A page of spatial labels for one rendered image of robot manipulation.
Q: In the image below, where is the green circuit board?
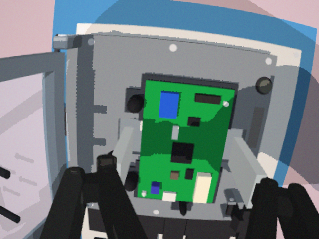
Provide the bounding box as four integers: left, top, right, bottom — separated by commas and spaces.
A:
138, 80, 235, 203

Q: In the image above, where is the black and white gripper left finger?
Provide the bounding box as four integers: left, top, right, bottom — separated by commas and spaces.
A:
40, 127, 148, 239

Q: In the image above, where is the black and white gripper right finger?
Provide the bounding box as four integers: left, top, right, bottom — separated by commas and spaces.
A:
228, 137, 319, 239

